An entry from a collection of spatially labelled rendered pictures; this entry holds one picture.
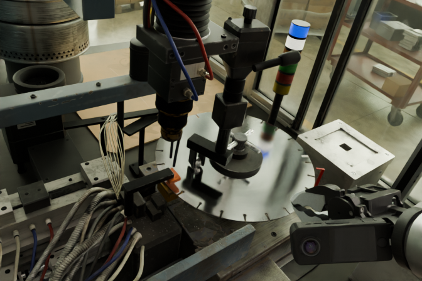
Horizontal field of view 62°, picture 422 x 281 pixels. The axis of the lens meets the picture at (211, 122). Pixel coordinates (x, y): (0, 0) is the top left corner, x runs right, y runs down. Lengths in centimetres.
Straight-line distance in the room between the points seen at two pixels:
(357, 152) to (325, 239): 54
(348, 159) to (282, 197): 30
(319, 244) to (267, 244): 29
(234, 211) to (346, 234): 23
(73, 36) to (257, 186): 73
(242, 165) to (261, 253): 17
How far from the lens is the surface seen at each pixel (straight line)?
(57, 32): 111
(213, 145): 64
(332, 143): 96
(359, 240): 46
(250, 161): 71
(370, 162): 94
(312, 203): 54
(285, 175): 72
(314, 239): 44
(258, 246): 72
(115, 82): 74
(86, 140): 106
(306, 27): 88
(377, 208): 51
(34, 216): 74
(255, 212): 63
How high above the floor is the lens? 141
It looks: 35 degrees down
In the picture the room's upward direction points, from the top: 10 degrees clockwise
